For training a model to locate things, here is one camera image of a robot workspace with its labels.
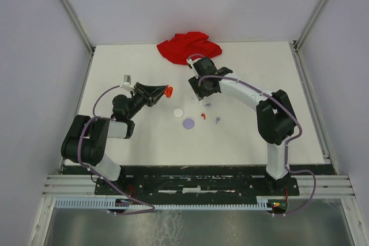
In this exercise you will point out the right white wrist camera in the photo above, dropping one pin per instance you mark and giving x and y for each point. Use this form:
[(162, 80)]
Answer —
[(191, 62)]

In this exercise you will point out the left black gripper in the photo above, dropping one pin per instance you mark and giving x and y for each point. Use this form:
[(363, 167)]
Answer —
[(139, 89)]

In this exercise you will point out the right aluminium frame post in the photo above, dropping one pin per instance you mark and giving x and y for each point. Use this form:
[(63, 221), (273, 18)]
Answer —
[(309, 25)]

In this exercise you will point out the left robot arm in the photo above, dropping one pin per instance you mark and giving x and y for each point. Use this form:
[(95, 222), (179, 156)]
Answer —
[(86, 139)]

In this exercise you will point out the orange earbud charging case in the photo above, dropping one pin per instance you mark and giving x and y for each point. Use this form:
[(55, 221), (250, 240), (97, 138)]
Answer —
[(168, 91)]

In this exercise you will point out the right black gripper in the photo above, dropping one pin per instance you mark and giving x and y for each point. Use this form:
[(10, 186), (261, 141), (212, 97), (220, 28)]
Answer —
[(194, 82)]

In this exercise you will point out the white slotted cable duct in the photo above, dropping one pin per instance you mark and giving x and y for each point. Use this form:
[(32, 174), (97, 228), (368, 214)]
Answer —
[(173, 201)]

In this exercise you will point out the left aluminium frame post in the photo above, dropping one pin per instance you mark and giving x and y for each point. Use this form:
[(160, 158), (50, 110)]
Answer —
[(76, 23)]

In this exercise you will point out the aluminium front frame rail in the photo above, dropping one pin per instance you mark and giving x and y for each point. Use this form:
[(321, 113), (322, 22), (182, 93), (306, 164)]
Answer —
[(328, 187)]

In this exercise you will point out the purple earbud charging case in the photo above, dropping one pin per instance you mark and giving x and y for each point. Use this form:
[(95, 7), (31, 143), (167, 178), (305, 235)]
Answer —
[(188, 123)]

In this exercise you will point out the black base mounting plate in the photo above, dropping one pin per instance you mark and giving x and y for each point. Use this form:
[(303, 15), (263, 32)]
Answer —
[(147, 182)]

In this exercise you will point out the white earbud charging case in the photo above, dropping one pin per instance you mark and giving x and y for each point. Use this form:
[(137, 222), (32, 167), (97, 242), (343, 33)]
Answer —
[(178, 113)]

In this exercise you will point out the red crumpled cloth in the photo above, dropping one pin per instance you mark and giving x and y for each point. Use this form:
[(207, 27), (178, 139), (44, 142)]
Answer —
[(191, 44)]

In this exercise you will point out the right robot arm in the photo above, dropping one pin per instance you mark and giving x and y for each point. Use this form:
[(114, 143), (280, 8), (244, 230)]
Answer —
[(276, 119)]

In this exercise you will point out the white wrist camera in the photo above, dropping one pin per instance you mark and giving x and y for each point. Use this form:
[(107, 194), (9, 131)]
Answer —
[(127, 81), (191, 62)]

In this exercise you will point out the aluminium frame post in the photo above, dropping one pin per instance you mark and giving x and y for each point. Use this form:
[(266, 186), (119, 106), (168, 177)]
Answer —
[(76, 23), (309, 25)]

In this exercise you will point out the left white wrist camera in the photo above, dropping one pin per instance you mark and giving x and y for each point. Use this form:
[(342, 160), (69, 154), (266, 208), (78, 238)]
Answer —
[(127, 81)]

